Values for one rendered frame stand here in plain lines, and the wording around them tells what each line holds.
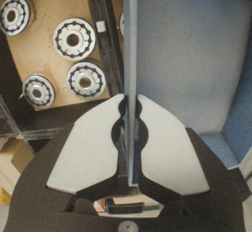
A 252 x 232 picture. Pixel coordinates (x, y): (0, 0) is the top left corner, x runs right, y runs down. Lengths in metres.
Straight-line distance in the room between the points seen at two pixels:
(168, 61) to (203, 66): 0.04
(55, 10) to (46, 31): 0.06
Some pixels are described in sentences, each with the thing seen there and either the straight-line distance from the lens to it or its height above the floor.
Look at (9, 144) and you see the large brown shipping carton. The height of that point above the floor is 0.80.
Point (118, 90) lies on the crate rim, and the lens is 0.33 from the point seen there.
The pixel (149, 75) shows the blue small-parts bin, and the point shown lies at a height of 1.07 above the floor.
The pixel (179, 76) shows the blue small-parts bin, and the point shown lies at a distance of 0.18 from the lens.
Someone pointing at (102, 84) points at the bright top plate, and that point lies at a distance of 0.40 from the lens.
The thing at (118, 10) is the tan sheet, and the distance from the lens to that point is 0.39.
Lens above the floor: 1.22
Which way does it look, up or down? 57 degrees down
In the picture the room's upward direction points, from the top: 175 degrees clockwise
